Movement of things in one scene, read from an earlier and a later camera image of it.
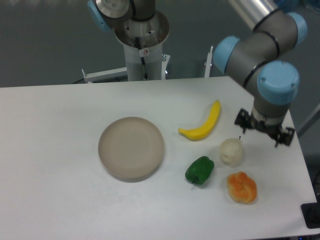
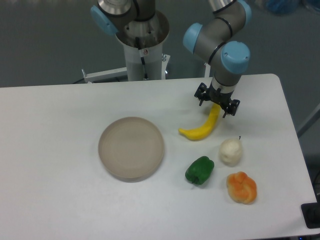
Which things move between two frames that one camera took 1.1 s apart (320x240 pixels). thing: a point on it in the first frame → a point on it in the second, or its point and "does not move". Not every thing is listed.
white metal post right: (207, 70) does not move
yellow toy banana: (202, 131) does not move
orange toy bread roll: (241, 187) does not move
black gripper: (245, 120) → (216, 96)
